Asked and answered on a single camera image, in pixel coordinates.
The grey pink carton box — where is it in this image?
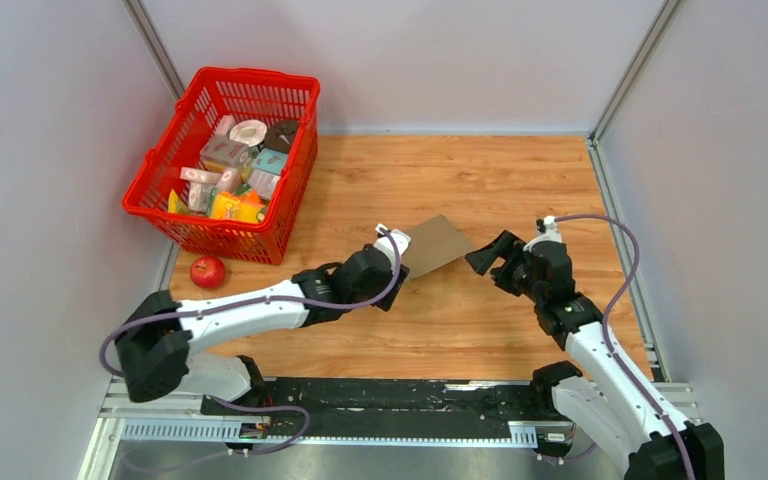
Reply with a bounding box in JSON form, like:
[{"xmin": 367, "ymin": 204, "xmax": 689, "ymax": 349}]
[{"xmin": 200, "ymin": 135, "xmax": 252, "ymax": 169}]

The red apple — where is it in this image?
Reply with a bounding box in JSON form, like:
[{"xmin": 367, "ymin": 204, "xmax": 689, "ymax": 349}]
[{"xmin": 189, "ymin": 255, "xmax": 227, "ymax": 290}]

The brown cardboard paper box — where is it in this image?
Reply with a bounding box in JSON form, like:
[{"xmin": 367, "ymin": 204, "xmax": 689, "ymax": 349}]
[{"xmin": 402, "ymin": 215, "xmax": 476, "ymax": 282}]

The white tape roll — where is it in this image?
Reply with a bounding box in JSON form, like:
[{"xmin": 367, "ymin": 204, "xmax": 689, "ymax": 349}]
[{"xmin": 228, "ymin": 119, "xmax": 268, "ymax": 147}]

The yellow orange snack packet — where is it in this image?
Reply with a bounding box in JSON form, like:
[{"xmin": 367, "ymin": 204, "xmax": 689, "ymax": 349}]
[{"xmin": 207, "ymin": 191, "xmax": 267, "ymax": 224}]

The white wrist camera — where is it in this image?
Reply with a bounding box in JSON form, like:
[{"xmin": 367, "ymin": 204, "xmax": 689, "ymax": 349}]
[
  {"xmin": 523, "ymin": 215, "xmax": 563, "ymax": 252},
  {"xmin": 373, "ymin": 223, "xmax": 411, "ymax": 267}
]

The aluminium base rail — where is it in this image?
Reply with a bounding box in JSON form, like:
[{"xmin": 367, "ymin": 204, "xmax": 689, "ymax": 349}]
[{"xmin": 79, "ymin": 369, "xmax": 725, "ymax": 479}]

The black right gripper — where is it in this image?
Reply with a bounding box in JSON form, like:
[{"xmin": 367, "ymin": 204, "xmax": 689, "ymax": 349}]
[{"xmin": 463, "ymin": 230, "xmax": 543, "ymax": 304}]

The red plastic shopping basket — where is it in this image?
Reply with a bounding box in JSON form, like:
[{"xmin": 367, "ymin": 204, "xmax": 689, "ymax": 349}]
[{"xmin": 122, "ymin": 67, "xmax": 320, "ymax": 264}]

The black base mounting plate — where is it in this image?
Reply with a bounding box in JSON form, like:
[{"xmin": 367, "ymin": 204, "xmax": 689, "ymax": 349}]
[{"xmin": 199, "ymin": 376, "xmax": 597, "ymax": 441}]

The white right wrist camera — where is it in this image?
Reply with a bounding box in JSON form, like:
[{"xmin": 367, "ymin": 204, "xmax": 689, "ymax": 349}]
[{"xmin": 523, "ymin": 215, "xmax": 563, "ymax": 252}]

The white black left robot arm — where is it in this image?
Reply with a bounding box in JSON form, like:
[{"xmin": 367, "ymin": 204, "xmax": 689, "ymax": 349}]
[{"xmin": 105, "ymin": 237, "xmax": 410, "ymax": 415}]

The aluminium corner frame post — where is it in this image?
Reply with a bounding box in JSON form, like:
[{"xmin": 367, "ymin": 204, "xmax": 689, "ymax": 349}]
[{"xmin": 590, "ymin": 0, "xmax": 683, "ymax": 144}]

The left aluminium frame post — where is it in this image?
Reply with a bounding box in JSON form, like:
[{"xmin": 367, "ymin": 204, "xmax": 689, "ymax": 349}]
[{"xmin": 122, "ymin": 0, "xmax": 186, "ymax": 99}]

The dark brown round item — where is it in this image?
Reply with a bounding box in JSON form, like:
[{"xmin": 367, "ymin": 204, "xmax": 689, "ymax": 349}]
[{"xmin": 263, "ymin": 119, "xmax": 300, "ymax": 154}]

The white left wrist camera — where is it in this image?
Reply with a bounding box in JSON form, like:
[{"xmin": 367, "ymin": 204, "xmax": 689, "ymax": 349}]
[{"xmin": 373, "ymin": 223, "xmax": 411, "ymax": 267}]

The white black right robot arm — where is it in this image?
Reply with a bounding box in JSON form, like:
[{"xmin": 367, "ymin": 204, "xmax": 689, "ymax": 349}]
[{"xmin": 465, "ymin": 230, "xmax": 725, "ymax": 479}]

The light blue small box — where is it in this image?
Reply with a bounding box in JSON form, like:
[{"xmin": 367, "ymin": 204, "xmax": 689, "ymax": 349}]
[{"xmin": 253, "ymin": 148, "xmax": 288, "ymax": 176}]

